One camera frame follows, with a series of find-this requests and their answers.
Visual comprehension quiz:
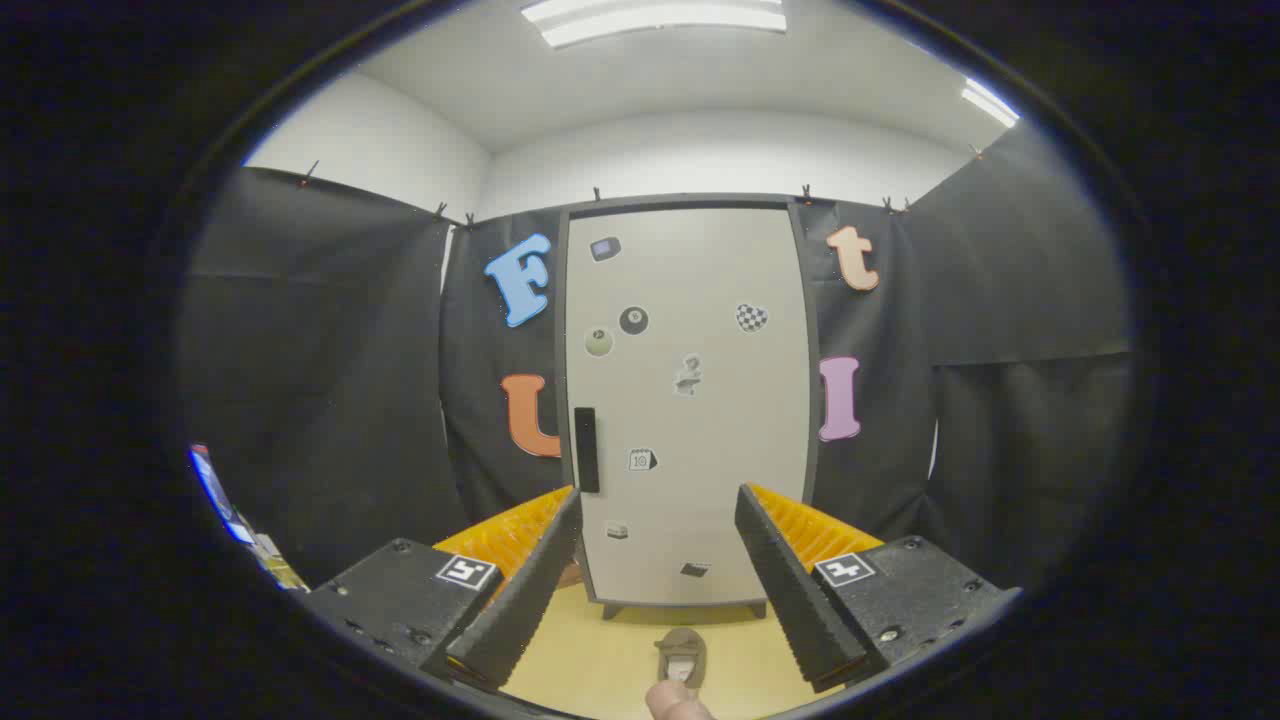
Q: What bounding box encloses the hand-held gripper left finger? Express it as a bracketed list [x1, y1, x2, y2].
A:
[300, 485, 584, 696]

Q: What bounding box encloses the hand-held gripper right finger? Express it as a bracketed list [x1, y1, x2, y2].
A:
[733, 483, 1023, 694]

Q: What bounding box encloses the brown fuzzy shoe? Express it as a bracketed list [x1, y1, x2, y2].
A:
[655, 628, 709, 689]

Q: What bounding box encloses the black door handle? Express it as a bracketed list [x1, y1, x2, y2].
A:
[574, 407, 601, 494]

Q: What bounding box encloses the grey shoe cabinet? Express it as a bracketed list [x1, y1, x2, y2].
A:
[555, 195, 823, 621]

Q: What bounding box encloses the blue printed poster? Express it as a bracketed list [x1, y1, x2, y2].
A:
[188, 443, 311, 593]

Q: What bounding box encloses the black backdrop cloth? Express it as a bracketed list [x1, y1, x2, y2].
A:
[180, 120, 1136, 591]

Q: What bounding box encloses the small ceiling light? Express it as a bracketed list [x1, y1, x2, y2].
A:
[960, 78, 1021, 129]

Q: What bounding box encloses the long ceiling light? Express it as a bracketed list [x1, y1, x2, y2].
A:
[520, 0, 788, 49]

